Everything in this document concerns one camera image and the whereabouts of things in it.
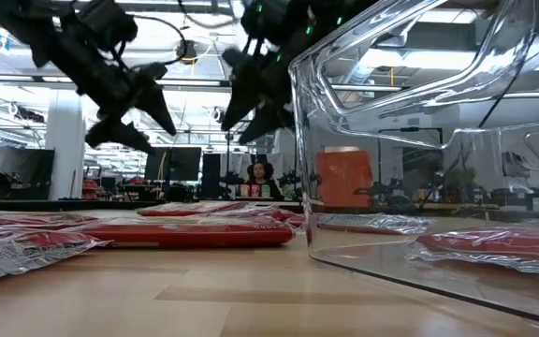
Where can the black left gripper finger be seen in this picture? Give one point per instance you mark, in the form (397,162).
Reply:
(155,105)
(115,132)

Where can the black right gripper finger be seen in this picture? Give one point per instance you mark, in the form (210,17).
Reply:
(246,84)
(272,117)

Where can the red popcorn bag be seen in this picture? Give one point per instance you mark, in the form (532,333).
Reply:
(180,209)
(279,216)
(194,236)
(494,245)
(372,224)
(7,219)
(17,250)

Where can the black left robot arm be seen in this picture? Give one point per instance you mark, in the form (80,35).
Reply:
(54,42)

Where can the long ceiling light strip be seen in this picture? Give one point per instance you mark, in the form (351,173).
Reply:
(194,83)

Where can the white square column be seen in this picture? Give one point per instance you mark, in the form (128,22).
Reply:
(66,159)

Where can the person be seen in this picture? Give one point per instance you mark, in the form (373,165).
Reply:
(261,173)

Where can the red chair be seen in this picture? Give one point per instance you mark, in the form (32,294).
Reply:
(91,187)

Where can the black ceiling device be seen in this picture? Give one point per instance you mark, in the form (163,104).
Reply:
(187,52)

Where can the black computer monitor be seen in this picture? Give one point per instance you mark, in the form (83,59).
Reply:
(176,164)

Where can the green drink can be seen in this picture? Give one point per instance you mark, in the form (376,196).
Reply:
(266,190)

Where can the black computer tower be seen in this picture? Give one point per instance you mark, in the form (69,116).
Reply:
(211,173)

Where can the orange box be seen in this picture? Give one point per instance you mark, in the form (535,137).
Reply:
(344,180)

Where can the large dark screen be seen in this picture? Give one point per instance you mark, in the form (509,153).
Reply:
(17,164)

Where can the clear plastic basket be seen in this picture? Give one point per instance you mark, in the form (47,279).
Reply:
(391,262)

